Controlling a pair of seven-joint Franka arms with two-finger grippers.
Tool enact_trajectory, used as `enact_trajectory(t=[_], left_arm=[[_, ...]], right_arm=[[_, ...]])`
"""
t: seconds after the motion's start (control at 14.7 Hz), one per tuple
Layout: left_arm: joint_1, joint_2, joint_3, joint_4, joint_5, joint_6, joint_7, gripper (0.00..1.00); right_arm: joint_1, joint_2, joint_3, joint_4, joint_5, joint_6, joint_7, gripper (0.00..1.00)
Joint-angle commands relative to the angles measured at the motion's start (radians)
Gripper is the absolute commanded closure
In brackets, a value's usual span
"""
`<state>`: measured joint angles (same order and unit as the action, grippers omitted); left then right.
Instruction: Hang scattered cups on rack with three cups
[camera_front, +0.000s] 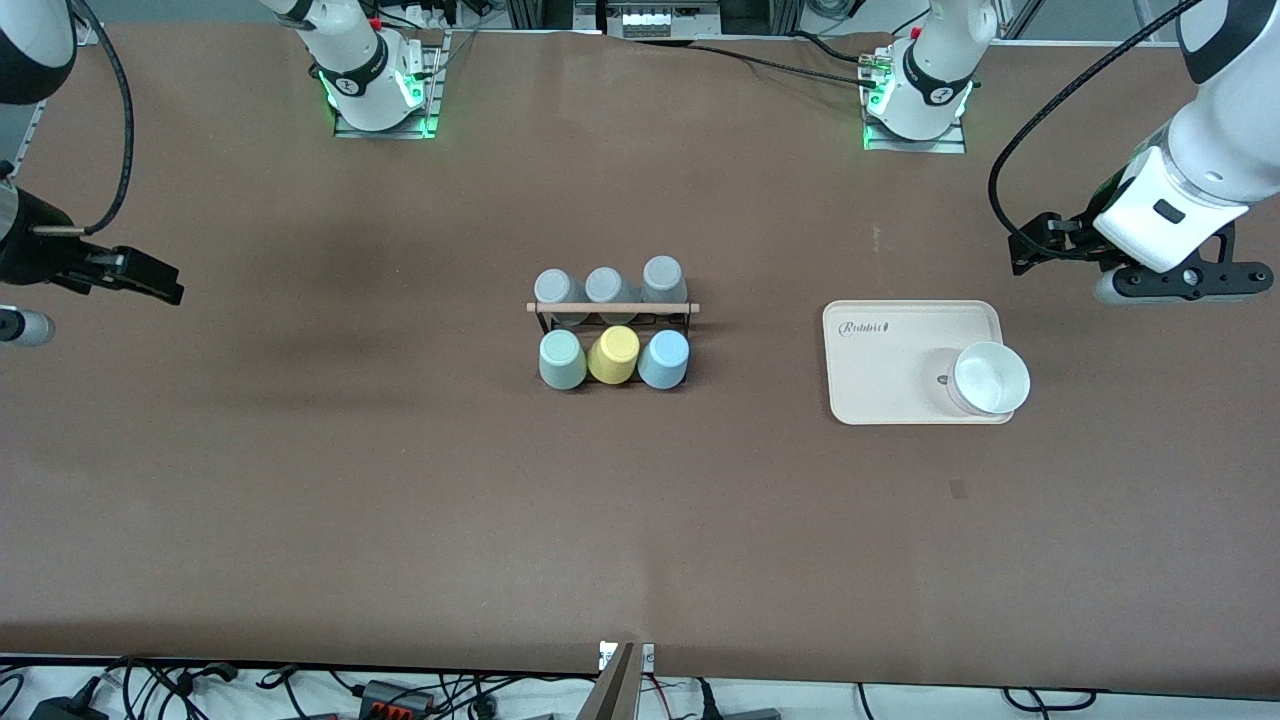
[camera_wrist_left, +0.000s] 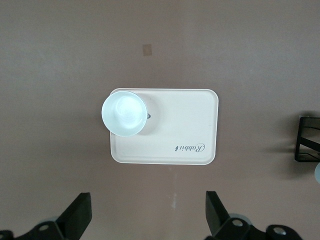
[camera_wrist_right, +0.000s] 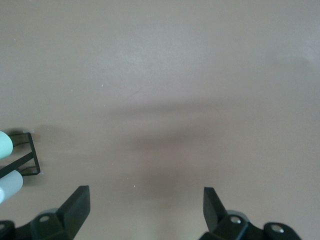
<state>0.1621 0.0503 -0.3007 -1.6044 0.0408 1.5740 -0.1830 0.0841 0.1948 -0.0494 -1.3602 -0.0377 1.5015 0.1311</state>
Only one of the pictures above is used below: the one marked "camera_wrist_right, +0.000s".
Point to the mint green cup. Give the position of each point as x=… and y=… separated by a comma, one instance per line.
x=5, y=145

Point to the grey cup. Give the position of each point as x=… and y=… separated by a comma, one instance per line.
x=11, y=185

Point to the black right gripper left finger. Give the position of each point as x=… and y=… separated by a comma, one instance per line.
x=75, y=207

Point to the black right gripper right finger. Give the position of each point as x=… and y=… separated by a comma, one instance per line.
x=215, y=212

